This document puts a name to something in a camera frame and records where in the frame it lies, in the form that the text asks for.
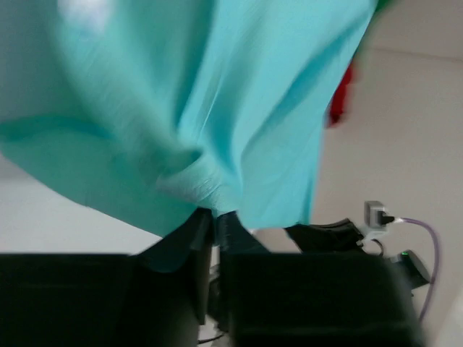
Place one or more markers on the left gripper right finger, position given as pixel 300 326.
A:
pixel 270 298

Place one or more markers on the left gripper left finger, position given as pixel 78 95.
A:
pixel 157 297

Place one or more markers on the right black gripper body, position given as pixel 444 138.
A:
pixel 345 236

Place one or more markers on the teal t shirt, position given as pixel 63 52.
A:
pixel 148 110

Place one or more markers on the red t shirt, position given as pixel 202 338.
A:
pixel 339 104

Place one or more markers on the green t shirt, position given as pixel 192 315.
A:
pixel 383 5

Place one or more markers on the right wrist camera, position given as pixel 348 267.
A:
pixel 376 220

